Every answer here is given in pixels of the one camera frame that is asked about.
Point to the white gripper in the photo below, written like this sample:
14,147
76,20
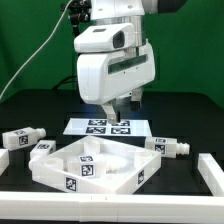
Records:
105,76

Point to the white square table top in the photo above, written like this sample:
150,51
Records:
128,167

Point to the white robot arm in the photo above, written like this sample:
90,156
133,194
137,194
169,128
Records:
107,12

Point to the white marker tag sheet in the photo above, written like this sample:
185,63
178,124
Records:
101,127

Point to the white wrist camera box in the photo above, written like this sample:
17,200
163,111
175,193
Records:
105,38

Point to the black camera stand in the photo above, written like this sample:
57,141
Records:
79,13

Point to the white left fence rail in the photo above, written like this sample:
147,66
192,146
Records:
4,160

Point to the white front fence rail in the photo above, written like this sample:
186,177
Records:
112,208

